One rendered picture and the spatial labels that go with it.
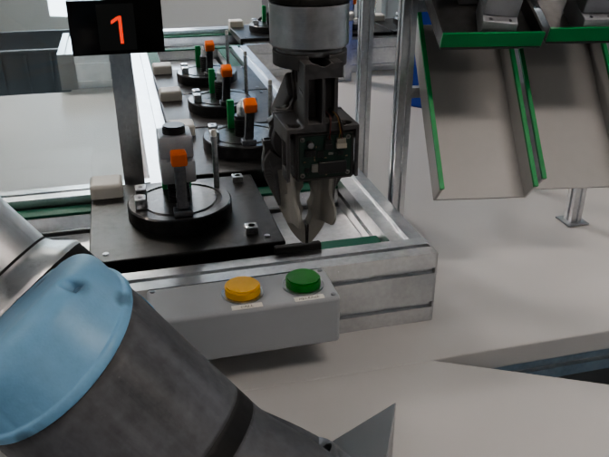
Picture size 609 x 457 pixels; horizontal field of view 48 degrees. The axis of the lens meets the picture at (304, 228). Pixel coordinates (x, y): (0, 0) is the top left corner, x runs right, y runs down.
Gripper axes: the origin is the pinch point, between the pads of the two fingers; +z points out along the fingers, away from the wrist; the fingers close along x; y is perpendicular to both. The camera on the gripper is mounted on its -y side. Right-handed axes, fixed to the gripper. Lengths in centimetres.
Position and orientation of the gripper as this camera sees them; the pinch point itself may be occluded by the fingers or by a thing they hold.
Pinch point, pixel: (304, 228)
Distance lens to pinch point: 76.3
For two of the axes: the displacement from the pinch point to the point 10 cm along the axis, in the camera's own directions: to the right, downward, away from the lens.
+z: 0.0, 9.0, 4.4
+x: 9.7, -1.1, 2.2
